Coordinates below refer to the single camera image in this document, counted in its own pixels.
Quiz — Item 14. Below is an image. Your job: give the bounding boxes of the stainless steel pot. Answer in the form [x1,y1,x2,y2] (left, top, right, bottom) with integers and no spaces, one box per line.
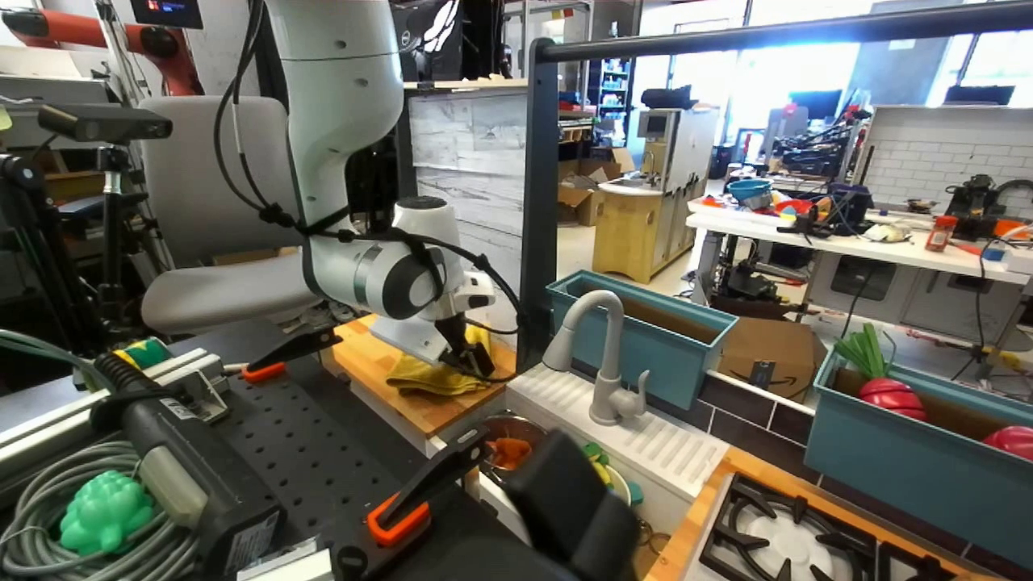
[478,414,553,480]

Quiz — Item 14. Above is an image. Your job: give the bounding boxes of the green toy leaves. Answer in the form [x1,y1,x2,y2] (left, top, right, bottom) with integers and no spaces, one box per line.
[835,324,898,383]

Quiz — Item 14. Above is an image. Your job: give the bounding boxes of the black clamp orange handle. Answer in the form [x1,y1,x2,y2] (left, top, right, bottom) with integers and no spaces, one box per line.
[237,321,349,387]
[364,426,500,552]

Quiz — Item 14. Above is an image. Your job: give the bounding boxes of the white enamel pot teal rim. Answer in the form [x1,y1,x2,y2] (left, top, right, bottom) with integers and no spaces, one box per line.
[585,438,649,513]

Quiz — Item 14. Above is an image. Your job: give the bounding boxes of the dark brick panel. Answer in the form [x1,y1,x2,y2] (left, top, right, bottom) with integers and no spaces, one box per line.
[697,368,833,455]

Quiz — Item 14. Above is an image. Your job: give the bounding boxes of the grey office chair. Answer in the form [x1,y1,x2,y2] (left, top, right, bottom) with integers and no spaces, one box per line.
[138,94,325,340]

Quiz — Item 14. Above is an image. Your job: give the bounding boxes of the black perforated table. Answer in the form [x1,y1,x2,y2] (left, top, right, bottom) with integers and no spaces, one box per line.
[196,347,510,581]

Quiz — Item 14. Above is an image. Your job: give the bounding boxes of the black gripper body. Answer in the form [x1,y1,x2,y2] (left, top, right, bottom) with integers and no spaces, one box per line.
[432,313,474,348]

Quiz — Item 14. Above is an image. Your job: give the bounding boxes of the striped wooden countertop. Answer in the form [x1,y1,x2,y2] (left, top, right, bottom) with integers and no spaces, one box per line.
[318,310,519,438]

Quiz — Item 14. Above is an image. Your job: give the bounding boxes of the green rubber turtle toy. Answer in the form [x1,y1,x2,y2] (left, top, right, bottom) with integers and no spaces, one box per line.
[53,467,162,563]

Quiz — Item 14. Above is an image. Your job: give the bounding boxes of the grey cable coil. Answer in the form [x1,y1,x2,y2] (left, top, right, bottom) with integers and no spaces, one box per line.
[0,434,207,581]

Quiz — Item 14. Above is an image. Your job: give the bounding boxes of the grey toy faucet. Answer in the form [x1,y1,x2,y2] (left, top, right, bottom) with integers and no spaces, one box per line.
[539,289,655,430]

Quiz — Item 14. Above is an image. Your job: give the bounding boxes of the long teal planter box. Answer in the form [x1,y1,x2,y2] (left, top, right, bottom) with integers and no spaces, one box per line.
[542,265,744,417]

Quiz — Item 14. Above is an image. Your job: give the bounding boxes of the grey wood plank panel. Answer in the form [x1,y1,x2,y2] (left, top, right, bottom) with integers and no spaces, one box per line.
[404,89,532,327]

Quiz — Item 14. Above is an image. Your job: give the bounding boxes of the round wooden cabinet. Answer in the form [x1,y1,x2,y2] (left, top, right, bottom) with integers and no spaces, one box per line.
[590,178,702,289]

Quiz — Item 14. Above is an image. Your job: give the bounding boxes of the wooden stove counter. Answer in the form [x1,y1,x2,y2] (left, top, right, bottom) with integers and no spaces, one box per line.
[642,447,1011,581]

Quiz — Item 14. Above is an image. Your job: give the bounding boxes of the yellow terry towel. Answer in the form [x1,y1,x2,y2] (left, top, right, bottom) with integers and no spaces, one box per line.
[385,324,500,404]

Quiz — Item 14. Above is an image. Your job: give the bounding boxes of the black rounded mount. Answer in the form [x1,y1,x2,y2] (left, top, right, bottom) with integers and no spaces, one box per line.
[504,426,646,581]

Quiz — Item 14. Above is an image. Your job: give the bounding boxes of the white brick panel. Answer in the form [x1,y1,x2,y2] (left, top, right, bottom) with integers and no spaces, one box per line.
[860,99,1033,218]

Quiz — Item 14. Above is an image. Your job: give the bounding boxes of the aluminium rail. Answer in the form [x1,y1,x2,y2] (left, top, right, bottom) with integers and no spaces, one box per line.
[0,340,226,463]

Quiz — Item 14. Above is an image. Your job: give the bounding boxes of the red toy radish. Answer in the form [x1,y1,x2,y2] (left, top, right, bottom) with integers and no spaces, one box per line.
[987,422,1033,463]
[857,374,935,422]

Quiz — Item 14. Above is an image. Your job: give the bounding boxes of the white toy sink unit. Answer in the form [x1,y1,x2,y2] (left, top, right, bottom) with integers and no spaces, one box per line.
[470,361,734,543]

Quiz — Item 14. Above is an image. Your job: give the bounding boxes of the orange plush toy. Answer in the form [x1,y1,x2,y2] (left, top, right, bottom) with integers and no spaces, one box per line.
[489,434,539,476]

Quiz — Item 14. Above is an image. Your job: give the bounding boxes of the black camera bar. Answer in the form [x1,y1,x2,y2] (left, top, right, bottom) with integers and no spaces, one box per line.
[35,99,178,147]

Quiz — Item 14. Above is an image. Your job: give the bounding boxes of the brown cardboard piece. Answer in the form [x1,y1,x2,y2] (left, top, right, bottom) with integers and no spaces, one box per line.
[717,313,833,404]

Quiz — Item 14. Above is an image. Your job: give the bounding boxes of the green yellow block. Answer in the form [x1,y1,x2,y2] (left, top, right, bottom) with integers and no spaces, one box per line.
[111,332,178,374]

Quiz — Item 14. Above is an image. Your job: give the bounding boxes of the green yellow plush toy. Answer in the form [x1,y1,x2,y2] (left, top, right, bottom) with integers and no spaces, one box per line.
[578,435,620,490]

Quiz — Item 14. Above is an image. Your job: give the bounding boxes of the teal vegetable planter box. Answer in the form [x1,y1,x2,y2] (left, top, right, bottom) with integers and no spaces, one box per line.
[804,347,1033,570]

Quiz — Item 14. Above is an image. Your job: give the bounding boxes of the white cluttered work table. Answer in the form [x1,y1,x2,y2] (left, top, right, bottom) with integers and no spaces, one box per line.
[684,193,1033,292]

